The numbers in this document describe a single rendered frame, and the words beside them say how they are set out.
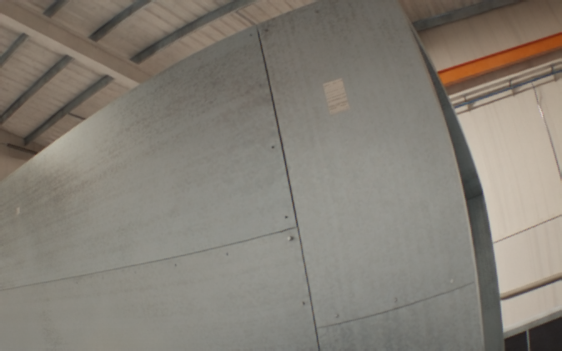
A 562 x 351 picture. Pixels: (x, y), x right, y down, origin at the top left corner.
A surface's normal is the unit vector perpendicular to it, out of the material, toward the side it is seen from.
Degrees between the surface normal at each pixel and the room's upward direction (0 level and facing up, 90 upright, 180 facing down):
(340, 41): 90
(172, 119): 90
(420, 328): 90
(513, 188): 90
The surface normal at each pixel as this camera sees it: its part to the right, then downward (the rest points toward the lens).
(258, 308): -0.49, -0.18
